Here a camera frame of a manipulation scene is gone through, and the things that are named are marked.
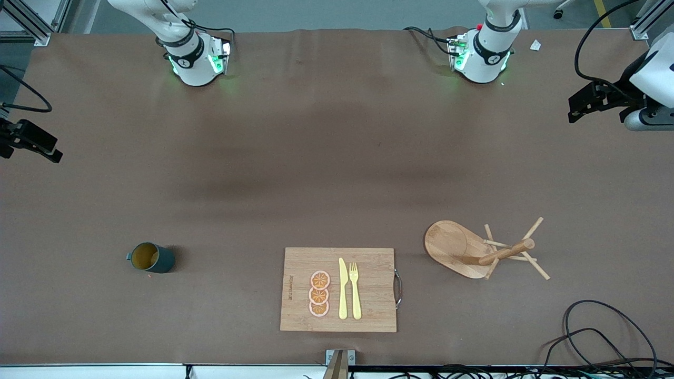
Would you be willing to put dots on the dark teal mug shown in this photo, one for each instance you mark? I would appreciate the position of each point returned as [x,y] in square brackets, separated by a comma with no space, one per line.
[163,260]

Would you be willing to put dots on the yellow plastic knife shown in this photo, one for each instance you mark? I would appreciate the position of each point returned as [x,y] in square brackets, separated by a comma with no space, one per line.
[343,295]

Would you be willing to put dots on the white table edge rail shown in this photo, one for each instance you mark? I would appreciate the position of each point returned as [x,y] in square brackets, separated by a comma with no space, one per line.
[105,372]

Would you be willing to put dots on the black chair caster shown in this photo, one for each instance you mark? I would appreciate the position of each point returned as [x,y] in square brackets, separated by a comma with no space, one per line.
[557,14]

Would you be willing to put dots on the brown table cover sheet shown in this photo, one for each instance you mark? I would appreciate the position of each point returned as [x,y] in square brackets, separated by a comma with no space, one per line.
[158,184]

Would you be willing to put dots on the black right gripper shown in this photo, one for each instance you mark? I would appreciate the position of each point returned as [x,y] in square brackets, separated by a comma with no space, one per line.
[11,133]

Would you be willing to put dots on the yellow plastic fork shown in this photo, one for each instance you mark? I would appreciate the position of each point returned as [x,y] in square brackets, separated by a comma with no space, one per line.
[356,300]

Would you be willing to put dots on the aluminium bracket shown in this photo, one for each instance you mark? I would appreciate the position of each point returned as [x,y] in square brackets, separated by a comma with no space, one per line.
[330,358]

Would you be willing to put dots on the wooden mug rack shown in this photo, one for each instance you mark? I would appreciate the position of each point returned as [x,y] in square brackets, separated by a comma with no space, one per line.
[447,247]

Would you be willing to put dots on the toy orange slice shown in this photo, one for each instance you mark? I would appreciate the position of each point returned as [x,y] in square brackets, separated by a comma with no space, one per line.
[318,296]
[318,309]
[320,280]

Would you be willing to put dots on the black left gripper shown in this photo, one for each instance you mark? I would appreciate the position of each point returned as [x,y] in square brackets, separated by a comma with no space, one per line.
[616,98]

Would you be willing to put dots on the bamboo cutting board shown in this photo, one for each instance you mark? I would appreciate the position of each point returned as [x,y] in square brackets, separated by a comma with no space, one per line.
[368,263]

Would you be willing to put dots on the white paper scrap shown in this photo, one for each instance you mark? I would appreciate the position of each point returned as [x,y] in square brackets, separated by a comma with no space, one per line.
[535,45]

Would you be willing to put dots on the aluminium frame post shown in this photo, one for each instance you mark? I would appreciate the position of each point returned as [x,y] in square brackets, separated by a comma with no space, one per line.
[31,23]
[640,32]

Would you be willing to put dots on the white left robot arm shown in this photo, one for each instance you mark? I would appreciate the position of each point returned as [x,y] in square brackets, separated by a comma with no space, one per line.
[484,63]

